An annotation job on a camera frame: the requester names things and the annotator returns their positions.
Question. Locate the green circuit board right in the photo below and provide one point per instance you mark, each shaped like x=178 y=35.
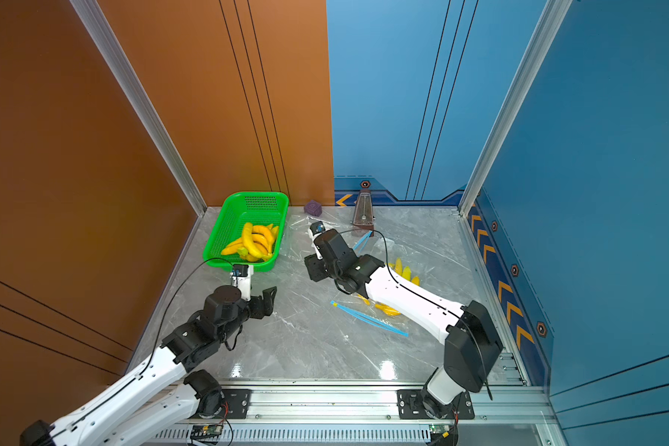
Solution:
x=443 y=435

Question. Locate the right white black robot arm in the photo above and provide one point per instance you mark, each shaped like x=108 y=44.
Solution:
x=471 y=342

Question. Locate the green circuit board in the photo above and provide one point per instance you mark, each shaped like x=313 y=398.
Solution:
x=443 y=435
x=206 y=433

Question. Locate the aluminium rail base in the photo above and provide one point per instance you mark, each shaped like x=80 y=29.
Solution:
x=289 y=405

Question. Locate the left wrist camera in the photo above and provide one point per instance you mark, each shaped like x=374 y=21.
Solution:
x=241 y=275

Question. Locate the purple cube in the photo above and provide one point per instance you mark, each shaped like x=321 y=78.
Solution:
x=313 y=208

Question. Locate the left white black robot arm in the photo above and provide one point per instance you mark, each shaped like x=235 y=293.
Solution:
x=168 y=387

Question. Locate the green plastic basket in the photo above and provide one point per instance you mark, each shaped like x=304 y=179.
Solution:
x=255 y=207

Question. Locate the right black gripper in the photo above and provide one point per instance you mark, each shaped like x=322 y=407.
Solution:
x=311 y=265

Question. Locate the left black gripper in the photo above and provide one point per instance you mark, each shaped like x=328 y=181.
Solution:
x=268 y=303

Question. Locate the yellow banana bunch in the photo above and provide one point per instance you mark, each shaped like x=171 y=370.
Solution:
x=264 y=236
x=406 y=273

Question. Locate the clear zip-top bag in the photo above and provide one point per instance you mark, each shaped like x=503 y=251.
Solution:
x=382 y=284
x=297 y=242

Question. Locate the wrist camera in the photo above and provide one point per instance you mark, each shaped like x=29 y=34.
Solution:
x=241 y=275
x=316 y=229

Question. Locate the green circuit board left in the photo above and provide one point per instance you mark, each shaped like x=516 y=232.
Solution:
x=206 y=433

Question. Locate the single yellow banana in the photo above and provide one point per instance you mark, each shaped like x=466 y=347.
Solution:
x=250 y=245

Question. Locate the brown wooden metronome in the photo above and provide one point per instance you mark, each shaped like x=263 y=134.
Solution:
x=364 y=217

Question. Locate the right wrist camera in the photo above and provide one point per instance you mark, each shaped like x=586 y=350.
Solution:
x=316 y=229

